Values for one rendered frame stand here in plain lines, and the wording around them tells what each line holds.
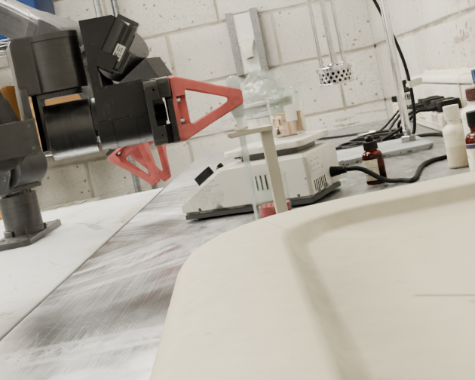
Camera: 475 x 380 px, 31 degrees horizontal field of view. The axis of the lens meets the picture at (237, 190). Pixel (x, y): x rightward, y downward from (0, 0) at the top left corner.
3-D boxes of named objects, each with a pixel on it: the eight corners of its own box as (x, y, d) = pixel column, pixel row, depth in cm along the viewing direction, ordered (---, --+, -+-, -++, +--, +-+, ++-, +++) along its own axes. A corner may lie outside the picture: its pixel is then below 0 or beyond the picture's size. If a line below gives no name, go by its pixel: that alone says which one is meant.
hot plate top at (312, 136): (221, 159, 119) (220, 153, 119) (255, 147, 130) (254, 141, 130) (301, 145, 114) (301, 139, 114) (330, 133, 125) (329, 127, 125)
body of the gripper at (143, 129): (158, 81, 95) (92, 94, 95) (160, 78, 85) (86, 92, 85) (170, 139, 96) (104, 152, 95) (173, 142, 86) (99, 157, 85)
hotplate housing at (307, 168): (183, 223, 123) (171, 168, 122) (222, 204, 135) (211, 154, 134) (330, 203, 113) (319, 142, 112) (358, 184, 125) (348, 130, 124)
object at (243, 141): (252, 221, 92) (226, 78, 91) (250, 220, 93) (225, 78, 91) (262, 219, 92) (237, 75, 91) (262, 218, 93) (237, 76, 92)
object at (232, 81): (232, 118, 92) (225, 76, 91) (244, 117, 92) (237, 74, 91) (233, 119, 91) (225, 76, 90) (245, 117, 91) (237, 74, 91)
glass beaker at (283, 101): (317, 134, 122) (307, 78, 121) (291, 142, 119) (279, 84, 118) (289, 138, 127) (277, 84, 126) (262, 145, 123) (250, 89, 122)
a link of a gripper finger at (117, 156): (188, 164, 131) (152, 114, 131) (165, 173, 124) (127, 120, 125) (157, 189, 134) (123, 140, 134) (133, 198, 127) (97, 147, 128)
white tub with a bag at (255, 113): (283, 142, 240) (268, 65, 238) (312, 139, 228) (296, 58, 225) (239, 152, 233) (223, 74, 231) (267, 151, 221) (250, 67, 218)
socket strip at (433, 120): (443, 133, 172) (439, 111, 172) (413, 123, 212) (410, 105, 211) (471, 127, 172) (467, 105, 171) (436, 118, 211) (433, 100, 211)
